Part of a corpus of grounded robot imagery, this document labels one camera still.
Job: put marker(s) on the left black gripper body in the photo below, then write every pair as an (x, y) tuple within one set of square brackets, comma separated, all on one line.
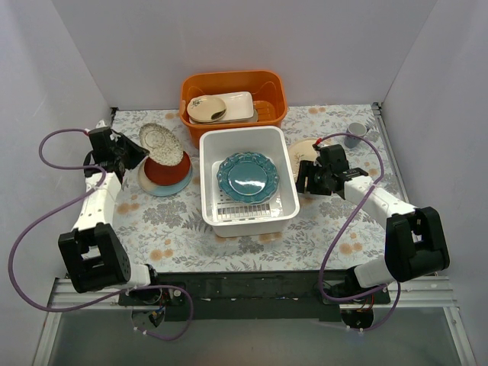
[(127, 151)]

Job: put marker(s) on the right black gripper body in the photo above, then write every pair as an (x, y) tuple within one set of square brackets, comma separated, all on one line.
[(312, 179)]

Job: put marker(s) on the cream plate with sprig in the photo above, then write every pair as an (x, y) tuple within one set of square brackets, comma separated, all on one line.
[(301, 150)]

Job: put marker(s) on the speckled beige plate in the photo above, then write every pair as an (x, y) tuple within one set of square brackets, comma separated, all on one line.
[(163, 146)]

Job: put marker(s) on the teal embossed plate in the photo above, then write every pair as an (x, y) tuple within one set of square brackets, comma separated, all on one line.
[(248, 177)]

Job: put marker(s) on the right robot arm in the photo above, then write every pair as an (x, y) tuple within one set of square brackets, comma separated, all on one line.
[(415, 242)]

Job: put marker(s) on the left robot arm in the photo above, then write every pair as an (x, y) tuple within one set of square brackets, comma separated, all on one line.
[(94, 256)]

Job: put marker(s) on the white plastic bin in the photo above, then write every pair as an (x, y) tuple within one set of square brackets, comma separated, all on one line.
[(229, 218)]

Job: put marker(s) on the orange plastic bin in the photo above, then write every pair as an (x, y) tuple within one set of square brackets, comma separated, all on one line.
[(260, 91)]

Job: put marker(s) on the grey ceramic cup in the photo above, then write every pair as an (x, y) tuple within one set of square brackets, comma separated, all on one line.
[(354, 132)]

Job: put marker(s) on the red brown plate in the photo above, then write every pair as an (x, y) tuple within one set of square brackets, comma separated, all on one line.
[(166, 175)]

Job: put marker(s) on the light blue plate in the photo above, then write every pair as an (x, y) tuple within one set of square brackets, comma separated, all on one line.
[(159, 190)]

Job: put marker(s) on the floral table mat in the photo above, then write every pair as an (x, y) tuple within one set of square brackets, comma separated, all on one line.
[(171, 235)]

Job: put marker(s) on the cream round floral dish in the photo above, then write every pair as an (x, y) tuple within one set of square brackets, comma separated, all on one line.
[(206, 109)]

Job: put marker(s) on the cream rectangular tray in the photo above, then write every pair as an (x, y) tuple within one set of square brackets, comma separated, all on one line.
[(239, 108)]

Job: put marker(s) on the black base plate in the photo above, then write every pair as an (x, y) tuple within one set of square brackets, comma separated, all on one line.
[(255, 294)]

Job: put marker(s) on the aluminium rail frame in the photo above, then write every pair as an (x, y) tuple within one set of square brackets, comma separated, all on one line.
[(421, 325)]

